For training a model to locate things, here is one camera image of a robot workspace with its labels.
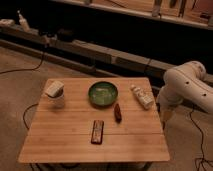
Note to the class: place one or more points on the white tapered gripper tip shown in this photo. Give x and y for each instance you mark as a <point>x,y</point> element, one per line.
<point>166,114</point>

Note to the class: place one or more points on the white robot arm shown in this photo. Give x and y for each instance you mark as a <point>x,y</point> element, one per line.
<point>185,81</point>

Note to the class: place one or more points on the white lying bottle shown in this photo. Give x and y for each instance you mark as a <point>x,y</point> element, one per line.
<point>144,99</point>

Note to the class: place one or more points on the green ceramic bowl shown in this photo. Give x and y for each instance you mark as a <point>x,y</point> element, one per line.
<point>102,93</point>

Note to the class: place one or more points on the black device on ledge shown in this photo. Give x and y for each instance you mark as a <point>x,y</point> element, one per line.
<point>65,35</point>

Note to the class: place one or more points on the white spray bottle on ledge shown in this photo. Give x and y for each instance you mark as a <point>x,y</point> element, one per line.
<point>23,22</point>

